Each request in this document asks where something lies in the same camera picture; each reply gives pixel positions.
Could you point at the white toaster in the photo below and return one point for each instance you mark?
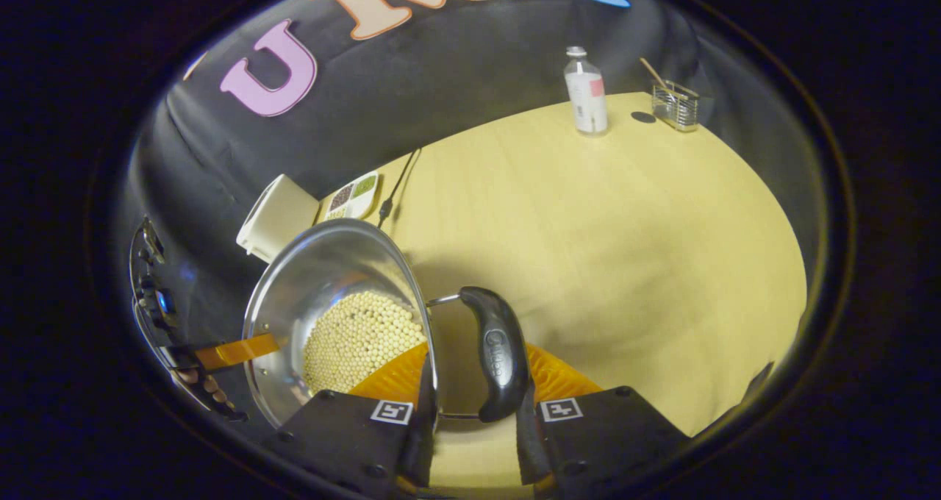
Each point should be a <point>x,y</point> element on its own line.
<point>276,217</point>

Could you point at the pile of pale beans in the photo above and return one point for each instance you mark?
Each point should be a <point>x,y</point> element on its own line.
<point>360,338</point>

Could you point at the small black round disc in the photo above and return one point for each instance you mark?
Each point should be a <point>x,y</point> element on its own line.
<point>643,117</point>

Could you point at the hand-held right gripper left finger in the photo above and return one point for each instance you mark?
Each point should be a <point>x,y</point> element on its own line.
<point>419,441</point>

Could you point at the stainless steel pot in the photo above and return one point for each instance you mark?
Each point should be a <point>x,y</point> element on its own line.
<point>316,279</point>

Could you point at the black backdrop cloth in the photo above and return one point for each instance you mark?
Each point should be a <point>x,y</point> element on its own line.
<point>412,81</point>

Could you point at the wooden stick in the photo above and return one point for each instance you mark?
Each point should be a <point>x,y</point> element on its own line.
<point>653,73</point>

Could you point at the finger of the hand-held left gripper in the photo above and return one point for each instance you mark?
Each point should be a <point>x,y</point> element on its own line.
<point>235,351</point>

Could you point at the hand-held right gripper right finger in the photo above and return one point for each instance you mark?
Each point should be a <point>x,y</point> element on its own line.
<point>526,441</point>

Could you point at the white divided dish with beans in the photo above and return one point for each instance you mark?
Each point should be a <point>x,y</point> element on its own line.
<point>353,195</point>

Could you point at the small clear bottle white label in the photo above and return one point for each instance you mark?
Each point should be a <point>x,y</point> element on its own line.
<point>588,99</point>

